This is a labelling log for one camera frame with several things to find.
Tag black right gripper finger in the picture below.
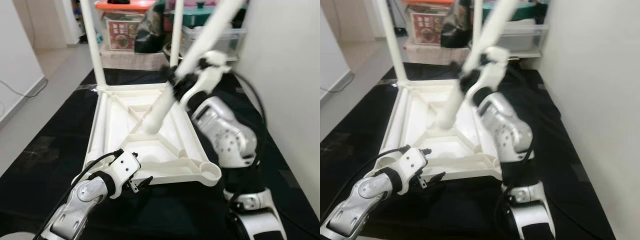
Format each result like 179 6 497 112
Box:
449 60 471 83
159 65 182 90

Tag white plastic children table top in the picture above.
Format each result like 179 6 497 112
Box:
377 80 503 182
82 82 222 187

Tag black round wok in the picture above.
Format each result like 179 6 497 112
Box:
162 42 183 66

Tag white low storage box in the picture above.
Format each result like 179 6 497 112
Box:
404 42 473 65
100 47 171 71

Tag black glossy bag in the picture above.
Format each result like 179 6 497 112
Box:
134 0 167 55
440 0 473 50

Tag red printed carton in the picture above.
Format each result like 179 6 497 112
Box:
411 12 443 46
107 20 138 51

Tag clear plastic storage bin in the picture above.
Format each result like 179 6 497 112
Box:
497 22 548 53
182 25 247 56

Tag green round pot lid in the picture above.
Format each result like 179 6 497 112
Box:
182 2 246 26
482 0 548 21

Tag clear storage box orange lid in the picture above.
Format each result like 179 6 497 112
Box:
95 0 158 51
400 0 471 46

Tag black table cloth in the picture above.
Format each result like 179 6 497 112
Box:
0 67 320 240
320 62 616 240

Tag grey tape patch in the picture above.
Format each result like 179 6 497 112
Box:
280 170 301 190
570 164 591 183

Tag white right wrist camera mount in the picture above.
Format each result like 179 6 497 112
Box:
475 47 511 98
187 50 233 103

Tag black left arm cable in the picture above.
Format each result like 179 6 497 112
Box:
35 149 123 240
320 145 411 223

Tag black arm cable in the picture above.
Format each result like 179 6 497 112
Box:
35 149 123 240
520 75 540 171
320 145 411 223
230 72 268 151

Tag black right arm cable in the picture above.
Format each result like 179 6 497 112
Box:
230 72 268 151
520 75 540 171

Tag black floor cable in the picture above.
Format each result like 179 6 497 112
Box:
320 75 353 96
0 77 48 98

